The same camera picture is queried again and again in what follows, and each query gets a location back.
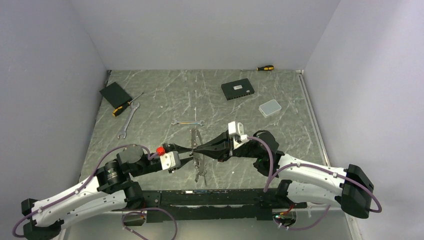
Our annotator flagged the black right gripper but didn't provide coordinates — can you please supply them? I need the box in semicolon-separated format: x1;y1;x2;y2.
193;130;261;163

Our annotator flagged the large metal keyring with chain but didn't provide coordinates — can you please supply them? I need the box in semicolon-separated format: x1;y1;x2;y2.
190;128;207;185

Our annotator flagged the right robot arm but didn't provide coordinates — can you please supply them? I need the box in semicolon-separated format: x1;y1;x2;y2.
192;130;383;219

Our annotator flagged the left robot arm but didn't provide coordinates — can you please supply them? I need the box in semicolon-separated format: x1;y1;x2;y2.
12;144;192;240

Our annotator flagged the small silver wrench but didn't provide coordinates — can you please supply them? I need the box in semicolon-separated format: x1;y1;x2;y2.
170;119;206;126

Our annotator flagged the large silver wrench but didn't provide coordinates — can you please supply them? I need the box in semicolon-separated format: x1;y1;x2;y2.
117;102;140;140

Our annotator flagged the white plastic box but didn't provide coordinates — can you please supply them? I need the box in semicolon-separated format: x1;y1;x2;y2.
258;99;282;118

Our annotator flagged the orange black screwdriver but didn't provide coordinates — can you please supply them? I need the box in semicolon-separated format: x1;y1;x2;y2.
112;92;144;117

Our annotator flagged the black flat box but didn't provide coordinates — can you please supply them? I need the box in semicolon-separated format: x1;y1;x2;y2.
99;82;133;109

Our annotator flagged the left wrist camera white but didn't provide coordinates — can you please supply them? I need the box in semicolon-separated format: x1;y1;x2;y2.
156;146;181;171

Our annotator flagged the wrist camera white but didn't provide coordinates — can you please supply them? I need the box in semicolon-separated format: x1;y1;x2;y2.
228;121;249;150
156;146;181;171

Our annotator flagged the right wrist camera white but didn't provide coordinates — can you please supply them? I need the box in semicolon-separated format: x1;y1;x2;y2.
228;121;249;150

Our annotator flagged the black network switch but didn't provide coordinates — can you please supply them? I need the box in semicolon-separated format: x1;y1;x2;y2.
221;78;255;101

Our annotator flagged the orange screwdriver at wall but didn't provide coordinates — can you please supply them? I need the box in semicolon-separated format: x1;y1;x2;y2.
241;65;275;72

